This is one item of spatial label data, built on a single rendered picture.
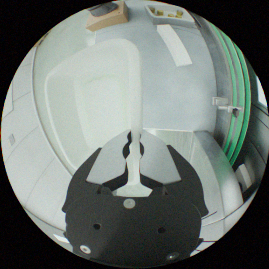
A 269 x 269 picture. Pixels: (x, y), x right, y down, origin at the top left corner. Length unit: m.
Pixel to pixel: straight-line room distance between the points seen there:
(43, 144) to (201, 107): 3.51
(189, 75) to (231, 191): 0.51
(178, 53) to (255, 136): 0.59
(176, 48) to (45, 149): 3.49
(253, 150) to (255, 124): 0.14
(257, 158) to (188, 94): 0.57
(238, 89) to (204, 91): 0.22
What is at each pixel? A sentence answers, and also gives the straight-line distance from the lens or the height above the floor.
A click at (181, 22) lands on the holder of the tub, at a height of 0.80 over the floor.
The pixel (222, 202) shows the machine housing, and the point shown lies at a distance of 0.35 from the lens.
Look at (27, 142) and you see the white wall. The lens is 3.22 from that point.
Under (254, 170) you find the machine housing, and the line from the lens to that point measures 0.67.
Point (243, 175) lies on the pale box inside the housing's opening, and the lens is 0.66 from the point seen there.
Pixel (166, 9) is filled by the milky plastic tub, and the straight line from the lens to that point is 0.70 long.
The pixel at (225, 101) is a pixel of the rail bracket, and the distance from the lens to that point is 0.50.
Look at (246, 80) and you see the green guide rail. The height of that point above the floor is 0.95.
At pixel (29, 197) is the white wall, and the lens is 3.53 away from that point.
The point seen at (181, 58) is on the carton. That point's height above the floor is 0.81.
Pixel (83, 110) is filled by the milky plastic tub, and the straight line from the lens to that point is 0.22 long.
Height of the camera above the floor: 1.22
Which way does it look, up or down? 58 degrees down
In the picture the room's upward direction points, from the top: 162 degrees counter-clockwise
